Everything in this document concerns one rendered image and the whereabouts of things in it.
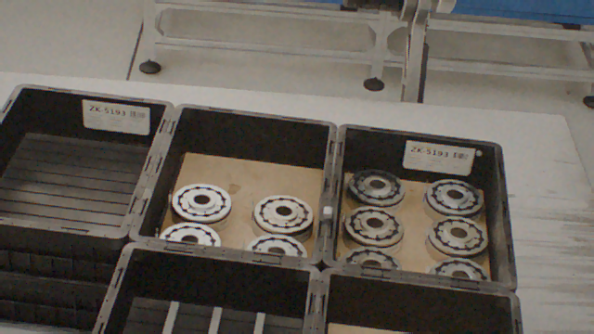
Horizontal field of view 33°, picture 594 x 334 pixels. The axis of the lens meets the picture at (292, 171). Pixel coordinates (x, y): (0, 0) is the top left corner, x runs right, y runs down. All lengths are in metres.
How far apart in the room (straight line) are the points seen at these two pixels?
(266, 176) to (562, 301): 0.59
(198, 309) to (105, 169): 0.40
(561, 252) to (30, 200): 1.01
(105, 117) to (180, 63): 1.93
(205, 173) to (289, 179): 0.15
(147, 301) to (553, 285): 0.78
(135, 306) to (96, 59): 2.32
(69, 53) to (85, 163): 2.02
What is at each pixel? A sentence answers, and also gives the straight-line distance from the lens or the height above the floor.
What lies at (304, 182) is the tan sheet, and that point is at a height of 0.83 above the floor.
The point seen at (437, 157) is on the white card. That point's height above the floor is 0.89.
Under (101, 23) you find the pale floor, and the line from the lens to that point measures 4.09.
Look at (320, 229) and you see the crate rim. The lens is 1.63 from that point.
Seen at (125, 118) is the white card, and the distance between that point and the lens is 1.91.
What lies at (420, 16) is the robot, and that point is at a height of 0.83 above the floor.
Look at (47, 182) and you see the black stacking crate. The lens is 1.86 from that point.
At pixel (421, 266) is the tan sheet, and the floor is 0.83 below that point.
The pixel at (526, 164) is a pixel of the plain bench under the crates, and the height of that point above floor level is 0.70.
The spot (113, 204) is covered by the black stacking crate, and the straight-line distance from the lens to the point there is 1.80.
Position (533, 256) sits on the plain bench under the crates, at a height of 0.70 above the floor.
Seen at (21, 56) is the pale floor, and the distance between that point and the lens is 3.89.
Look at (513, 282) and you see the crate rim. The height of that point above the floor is 0.93.
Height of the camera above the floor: 1.95
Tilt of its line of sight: 36 degrees down
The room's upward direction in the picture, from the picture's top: 6 degrees clockwise
